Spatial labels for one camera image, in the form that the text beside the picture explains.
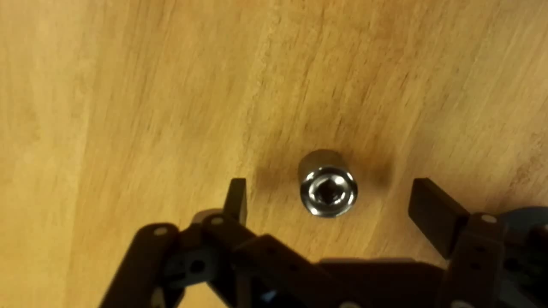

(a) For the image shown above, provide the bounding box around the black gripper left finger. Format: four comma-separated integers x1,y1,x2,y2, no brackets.
99,176,356,308

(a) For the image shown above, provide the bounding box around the dark blue plastic cup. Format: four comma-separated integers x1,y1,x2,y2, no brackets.
502,205,548,231

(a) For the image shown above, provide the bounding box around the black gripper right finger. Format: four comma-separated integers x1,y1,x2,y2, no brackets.
408,176,548,308

